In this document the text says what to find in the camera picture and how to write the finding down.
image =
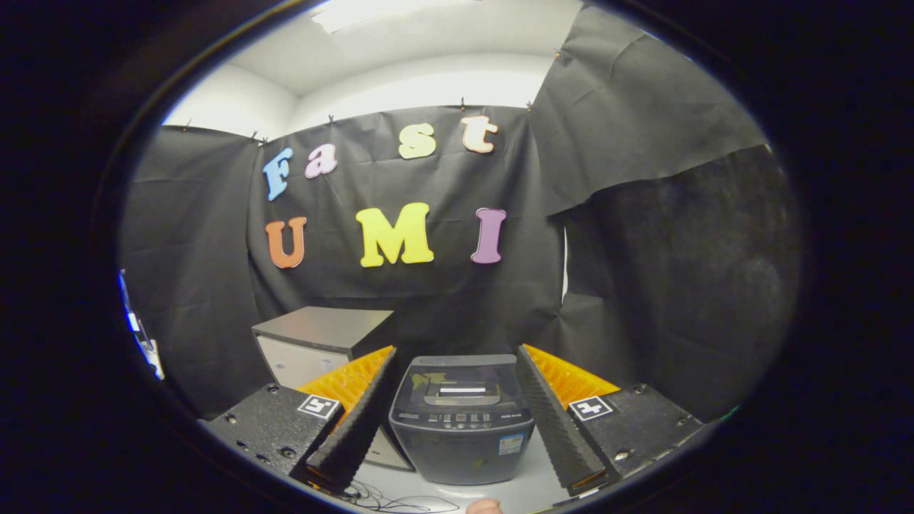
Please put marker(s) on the grey washing machine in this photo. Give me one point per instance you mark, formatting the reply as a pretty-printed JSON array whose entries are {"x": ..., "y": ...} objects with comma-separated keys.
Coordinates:
[{"x": 457, "y": 457}]

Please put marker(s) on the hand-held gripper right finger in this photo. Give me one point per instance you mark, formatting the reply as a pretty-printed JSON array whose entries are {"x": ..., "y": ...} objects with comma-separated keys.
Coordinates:
[{"x": 550, "y": 421}]

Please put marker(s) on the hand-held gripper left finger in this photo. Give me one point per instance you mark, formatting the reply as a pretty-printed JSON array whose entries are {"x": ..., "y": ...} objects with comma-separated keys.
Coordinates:
[{"x": 360, "y": 421}]

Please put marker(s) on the black backdrop cloth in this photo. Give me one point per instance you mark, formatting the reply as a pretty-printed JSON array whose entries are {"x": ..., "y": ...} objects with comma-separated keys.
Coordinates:
[{"x": 443, "y": 314}]

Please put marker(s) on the grey cabinet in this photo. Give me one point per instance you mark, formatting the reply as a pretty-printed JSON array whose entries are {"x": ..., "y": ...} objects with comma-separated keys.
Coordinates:
[{"x": 321, "y": 325}]

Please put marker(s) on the white and blue object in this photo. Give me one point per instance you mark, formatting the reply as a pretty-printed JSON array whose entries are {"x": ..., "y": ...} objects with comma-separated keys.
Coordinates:
[{"x": 150, "y": 353}]

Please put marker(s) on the small green object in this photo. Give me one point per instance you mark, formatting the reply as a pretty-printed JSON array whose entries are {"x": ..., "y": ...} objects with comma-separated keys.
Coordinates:
[{"x": 730, "y": 412}]

